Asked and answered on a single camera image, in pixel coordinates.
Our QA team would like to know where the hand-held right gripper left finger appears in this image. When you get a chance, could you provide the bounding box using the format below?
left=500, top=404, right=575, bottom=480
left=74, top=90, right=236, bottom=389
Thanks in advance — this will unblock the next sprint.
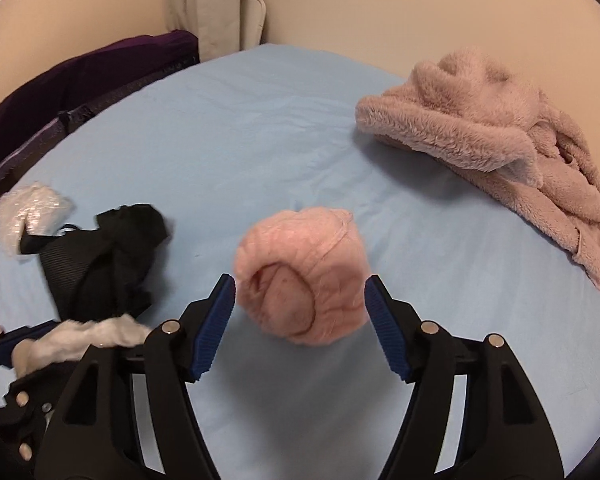
left=34, top=273, right=237, bottom=480

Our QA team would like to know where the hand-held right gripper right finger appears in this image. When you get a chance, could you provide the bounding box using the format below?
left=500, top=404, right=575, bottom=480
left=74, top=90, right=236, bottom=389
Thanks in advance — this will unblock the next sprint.
left=364, top=274, right=566, bottom=480

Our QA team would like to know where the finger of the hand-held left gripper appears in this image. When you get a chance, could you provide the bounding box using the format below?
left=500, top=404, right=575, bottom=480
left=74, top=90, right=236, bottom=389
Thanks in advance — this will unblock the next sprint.
left=2, top=360, right=83, bottom=413
left=0, top=310, right=61, bottom=371

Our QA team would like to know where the white twisted tissue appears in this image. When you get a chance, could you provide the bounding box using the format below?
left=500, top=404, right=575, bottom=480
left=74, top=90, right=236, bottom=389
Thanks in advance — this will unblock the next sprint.
left=11, top=314, right=153, bottom=378

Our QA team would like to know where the pink fluffy cloth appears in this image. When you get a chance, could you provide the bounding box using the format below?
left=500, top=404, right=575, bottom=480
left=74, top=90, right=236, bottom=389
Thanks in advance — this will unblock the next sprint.
left=232, top=206, right=370, bottom=346

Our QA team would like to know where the clear crumpled plastic bag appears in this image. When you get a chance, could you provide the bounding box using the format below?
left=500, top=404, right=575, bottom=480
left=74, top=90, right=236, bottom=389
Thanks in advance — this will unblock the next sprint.
left=0, top=183, right=76, bottom=259

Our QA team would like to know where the light blue bed sheet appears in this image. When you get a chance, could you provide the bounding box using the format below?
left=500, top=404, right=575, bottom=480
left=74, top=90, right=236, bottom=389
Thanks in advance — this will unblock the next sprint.
left=0, top=42, right=600, bottom=480

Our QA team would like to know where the pink fluffy garment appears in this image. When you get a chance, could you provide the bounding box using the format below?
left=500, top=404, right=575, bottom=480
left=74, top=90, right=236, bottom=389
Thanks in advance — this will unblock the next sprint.
left=355, top=46, right=600, bottom=292

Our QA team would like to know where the purple velvet fringed cushion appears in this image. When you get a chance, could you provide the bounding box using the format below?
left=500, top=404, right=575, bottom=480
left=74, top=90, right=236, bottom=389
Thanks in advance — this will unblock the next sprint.
left=0, top=30, right=201, bottom=201

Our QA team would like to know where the white padded board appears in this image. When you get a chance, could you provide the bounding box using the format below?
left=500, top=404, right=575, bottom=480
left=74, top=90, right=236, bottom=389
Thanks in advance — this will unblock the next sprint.
left=240, top=0, right=267, bottom=51

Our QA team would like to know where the beige curtain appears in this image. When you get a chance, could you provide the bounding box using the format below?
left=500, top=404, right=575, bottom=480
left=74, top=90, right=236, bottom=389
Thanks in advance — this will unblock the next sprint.
left=162, top=0, right=243, bottom=63

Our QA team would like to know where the black mesh bag with straps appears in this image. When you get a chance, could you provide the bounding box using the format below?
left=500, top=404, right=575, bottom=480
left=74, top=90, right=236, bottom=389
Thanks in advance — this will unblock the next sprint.
left=19, top=203, right=170, bottom=322

